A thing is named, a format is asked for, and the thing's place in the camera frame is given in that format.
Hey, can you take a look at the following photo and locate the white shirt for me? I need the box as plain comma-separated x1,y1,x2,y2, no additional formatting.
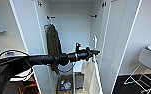
81,57,102,94

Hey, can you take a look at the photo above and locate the white wardrobe door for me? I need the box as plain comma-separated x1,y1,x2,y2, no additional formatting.
99,0,142,94
9,0,54,94

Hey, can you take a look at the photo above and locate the dark olive jacket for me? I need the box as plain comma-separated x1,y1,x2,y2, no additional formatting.
44,23,63,76

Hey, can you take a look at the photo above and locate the brown storage box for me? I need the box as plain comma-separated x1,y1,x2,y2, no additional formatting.
56,74,75,94

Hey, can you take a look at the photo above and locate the white wardrobe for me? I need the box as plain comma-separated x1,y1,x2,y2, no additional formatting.
9,0,142,94

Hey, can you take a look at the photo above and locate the white blue bottle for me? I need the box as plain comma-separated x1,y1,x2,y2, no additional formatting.
63,81,72,92

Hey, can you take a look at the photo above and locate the white sign orange strip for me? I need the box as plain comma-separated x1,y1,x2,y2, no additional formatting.
43,22,52,29

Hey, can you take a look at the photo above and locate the black door hinge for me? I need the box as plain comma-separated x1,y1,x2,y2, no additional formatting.
101,1,108,8
36,1,44,8

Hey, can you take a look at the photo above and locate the grey padded seat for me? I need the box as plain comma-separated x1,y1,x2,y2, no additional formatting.
137,43,151,74

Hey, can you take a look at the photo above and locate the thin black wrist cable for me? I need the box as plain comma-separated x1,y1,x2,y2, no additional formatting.
56,62,76,74

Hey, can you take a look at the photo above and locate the black wall hook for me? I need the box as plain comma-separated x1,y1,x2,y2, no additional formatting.
45,14,56,20
88,13,99,19

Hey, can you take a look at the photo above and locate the white wire rack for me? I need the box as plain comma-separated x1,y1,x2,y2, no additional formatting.
123,63,151,94

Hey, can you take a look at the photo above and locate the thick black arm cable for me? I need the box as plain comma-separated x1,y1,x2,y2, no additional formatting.
0,48,36,94

